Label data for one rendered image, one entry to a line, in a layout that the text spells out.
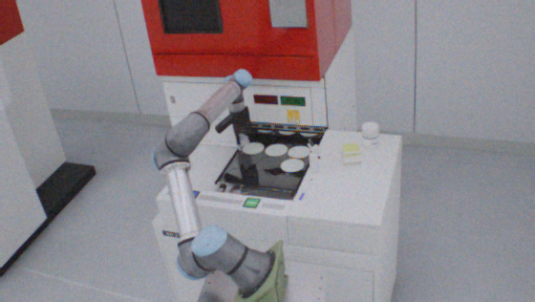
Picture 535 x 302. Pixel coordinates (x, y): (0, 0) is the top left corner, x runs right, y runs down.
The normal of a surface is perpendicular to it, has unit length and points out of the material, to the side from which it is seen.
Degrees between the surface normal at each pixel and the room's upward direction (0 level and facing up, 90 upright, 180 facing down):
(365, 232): 90
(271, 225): 90
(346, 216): 0
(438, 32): 90
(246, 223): 90
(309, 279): 0
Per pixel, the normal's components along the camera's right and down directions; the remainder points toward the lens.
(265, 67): -0.32, 0.53
